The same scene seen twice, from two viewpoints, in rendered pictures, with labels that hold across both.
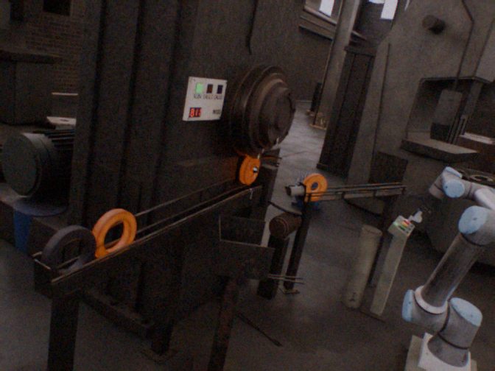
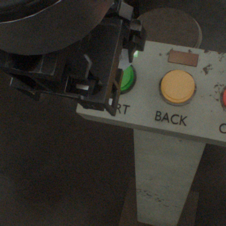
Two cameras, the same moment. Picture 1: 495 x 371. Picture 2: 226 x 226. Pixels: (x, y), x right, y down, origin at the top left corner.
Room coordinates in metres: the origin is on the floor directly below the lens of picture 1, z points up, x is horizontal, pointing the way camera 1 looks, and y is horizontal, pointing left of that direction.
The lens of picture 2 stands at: (2.34, -1.19, 0.98)
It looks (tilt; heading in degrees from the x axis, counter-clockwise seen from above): 60 degrees down; 85
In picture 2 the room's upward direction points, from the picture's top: 8 degrees counter-clockwise
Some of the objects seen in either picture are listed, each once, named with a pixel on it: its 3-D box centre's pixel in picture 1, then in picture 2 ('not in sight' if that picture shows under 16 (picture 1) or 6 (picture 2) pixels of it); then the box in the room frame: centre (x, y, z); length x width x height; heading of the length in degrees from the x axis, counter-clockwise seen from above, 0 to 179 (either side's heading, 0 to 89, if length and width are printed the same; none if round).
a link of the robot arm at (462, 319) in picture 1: (459, 320); not in sight; (1.85, -1.12, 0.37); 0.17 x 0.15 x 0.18; 80
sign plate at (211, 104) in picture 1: (205, 99); not in sight; (1.92, 0.26, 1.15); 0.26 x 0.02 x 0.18; 153
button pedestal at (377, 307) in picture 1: (390, 268); (164, 172); (2.44, -0.96, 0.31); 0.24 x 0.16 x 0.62; 153
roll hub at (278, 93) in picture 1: (278, 116); not in sight; (2.12, -0.08, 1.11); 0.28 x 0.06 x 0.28; 153
